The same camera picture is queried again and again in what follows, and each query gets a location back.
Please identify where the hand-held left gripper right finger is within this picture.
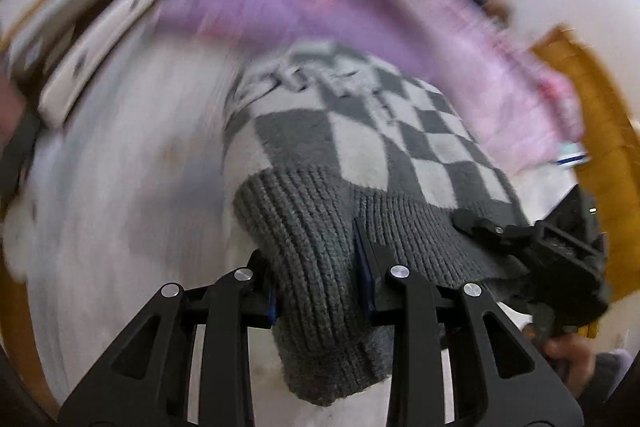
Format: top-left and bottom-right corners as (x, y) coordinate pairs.
(352, 217), (586, 427)

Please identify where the purple floral duvet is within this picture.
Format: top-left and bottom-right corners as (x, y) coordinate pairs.
(155, 0), (587, 174)

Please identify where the wooden headboard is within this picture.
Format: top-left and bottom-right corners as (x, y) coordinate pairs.
(530, 24), (640, 339)

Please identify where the dark white low cabinet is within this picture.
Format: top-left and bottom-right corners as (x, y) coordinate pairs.
(10, 0), (187, 130)

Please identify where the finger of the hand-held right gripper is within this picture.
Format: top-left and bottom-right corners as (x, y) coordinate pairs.
(452, 210), (540, 259)

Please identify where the bed with white sheet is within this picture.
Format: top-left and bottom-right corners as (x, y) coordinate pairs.
(5, 42), (581, 427)

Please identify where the person's right hand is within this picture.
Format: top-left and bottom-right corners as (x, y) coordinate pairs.
(544, 333), (597, 400)

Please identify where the blue striped pillow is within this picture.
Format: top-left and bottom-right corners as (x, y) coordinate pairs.
(554, 141), (592, 168)

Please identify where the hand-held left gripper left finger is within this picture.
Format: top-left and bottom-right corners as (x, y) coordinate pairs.
(59, 251), (279, 427)

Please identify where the grey white checkered cardigan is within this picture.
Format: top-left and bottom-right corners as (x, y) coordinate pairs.
(222, 39), (540, 408)

